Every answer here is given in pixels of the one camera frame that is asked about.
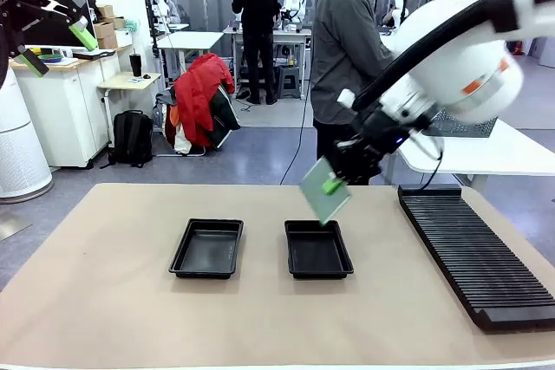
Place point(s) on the grey plastic basket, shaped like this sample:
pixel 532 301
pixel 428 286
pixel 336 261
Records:
pixel 459 129

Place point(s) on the teal mesh bundle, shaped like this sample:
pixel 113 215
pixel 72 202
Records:
pixel 131 24

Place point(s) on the green circuit board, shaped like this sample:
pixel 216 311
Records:
pixel 316 196

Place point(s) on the person in black clothes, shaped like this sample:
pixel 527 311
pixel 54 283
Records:
pixel 256 10

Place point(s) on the grey metal floor plate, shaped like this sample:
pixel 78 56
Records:
pixel 11 225

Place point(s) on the black computer monitor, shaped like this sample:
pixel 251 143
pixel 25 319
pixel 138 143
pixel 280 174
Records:
pixel 56 38

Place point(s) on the grey workbench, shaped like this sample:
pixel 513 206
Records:
pixel 299 33

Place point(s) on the white tube chair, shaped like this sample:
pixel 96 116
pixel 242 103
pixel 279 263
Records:
pixel 203 151

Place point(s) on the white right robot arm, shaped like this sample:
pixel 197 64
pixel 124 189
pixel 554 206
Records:
pixel 455 49

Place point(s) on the black backpack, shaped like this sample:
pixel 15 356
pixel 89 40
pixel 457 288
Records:
pixel 132 136

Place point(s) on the black tumbler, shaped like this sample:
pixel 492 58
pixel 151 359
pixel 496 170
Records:
pixel 135 66

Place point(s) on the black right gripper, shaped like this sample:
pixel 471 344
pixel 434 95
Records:
pixel 373 144

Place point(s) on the dark green garment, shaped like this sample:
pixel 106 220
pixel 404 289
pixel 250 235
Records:
pixel 225 118

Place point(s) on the person in grey jacket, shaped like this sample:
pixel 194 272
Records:
pixel 342 40

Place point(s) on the white desk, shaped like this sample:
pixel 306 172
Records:
pixel 191 38

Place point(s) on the red jacket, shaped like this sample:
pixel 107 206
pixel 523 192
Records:
pixel 199 92

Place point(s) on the black plastic ESD tray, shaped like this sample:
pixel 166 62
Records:
pixel 208 248
pixel 318 253

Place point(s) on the white cylindrical air purifier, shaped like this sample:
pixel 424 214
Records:
pixel 17 149

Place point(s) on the grey step stool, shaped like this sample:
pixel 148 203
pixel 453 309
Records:
pixel 289 82

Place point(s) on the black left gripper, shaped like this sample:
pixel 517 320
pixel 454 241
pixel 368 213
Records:
pixel 13 10

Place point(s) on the white storage box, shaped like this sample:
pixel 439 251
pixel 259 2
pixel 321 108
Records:
pixel 123 38

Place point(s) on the green bowl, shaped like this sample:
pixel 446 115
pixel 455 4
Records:
pixel 51 58

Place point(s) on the brown cardboard box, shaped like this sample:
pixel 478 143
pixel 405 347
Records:
pixel 105 11
pixel 104 30
pixel 108 43
pixel 119 23

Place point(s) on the black slotted board rack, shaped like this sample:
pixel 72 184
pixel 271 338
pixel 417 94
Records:
pixel 477 257

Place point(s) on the small wooden side table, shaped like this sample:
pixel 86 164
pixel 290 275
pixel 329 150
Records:
pixel 121 82

